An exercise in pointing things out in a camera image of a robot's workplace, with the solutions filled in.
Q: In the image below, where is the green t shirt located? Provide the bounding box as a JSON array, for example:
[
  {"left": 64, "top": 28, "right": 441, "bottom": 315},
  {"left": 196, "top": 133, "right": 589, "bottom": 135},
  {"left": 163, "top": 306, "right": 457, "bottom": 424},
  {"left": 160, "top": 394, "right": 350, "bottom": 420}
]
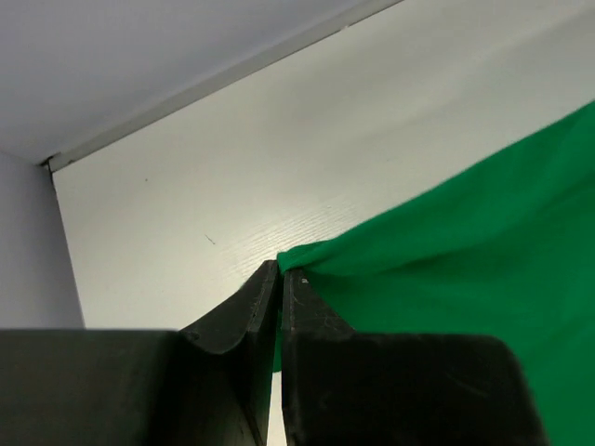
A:
[{"left": 277, "top": 105, "right": 594, "bottom": 445}]

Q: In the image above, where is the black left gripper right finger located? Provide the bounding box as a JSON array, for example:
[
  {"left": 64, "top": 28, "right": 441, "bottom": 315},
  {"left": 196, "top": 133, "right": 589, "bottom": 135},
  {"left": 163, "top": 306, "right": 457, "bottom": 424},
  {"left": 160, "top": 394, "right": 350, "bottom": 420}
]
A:
[{"left": 282, "top": 269, "right": 549, "bottom": 445}]

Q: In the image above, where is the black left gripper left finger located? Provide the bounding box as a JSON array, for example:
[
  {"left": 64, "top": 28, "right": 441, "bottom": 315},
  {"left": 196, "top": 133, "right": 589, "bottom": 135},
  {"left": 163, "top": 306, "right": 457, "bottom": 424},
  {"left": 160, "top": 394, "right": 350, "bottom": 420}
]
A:
[{"left": 1, "top": 260, "right": 278, "bottom": 445}]

